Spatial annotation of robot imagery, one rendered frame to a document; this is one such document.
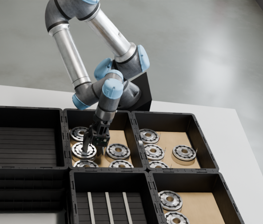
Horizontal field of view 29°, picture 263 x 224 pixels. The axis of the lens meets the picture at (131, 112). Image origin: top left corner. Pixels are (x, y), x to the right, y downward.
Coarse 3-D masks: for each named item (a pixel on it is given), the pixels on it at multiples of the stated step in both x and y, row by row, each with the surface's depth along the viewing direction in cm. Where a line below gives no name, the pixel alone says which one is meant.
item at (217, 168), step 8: (136, 112) 225; (144, 112) 226; (152, 112) 227; (160, 112) 228; (168, 112) 229; (176, 112) 230; (136, 128) 215; (200, 128) 223; (144, 152) 202; (208, 152) 210; (152, 168) 195; (160, 168) 196; (168, 168) 196; (176, 168) 197; (184, 168) 198; (192, 168) 199; (200, 168) 199; (208, 168) 200; (216, 168) 201
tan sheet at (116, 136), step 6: (114, 132) 227; (120, 132) 228; (114, 138) 223; (120, 138) 224; (72, 144) 215; (108, 144) 219; (126, 144) 221; (96, 150) 214; (96, 156) 211; (102, 156) 212; (72, 162) 206; (96, 162) 208; (102, 162) 209; (108, 162) 209
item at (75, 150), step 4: (76, 144) 210; (80, 144) 211; (72, 148) 208; (76, 148) 208; (92, 148) 210; (76, 152) 206; (80, 152) 206; (92, 152) 208; (80, 156) 204; (84, 156) 205; (88, 156) 205; (92, 156) 206
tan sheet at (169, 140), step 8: (160, 136) 230; (168, 136) 231; (176, 136) 232; (184, 136) 233; (160, 144) 225; (168, 144) 226; (176, 144) 227; (184, 144) 228; (168, 152) 221; (168, 160) 217
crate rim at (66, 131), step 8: (64, 112) 216; (120, 112) 224; (128, 112) 224; (64, 120) 211; (136, 136) 210; (136, 144) 206; (144, 160) 198; (72, 168) 187; (80, 168) 188; (88, 168) 189; (96, 168) 189; (104, 168) 190; (112, 168) 191; (120, 168) 192; (128, 168) 193; (136, 168) 193; (144, 168) 194
